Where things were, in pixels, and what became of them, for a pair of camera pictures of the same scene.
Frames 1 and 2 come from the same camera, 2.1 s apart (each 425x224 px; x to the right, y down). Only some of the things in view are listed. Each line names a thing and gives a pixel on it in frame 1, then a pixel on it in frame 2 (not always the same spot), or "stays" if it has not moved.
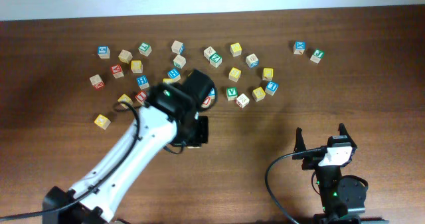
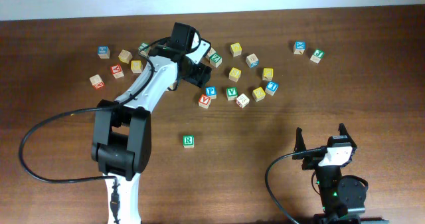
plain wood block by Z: (208, 52) stays
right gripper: (311, 159) stays
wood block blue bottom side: (252, 60) stays
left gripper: (202, 133) → (200, 75)
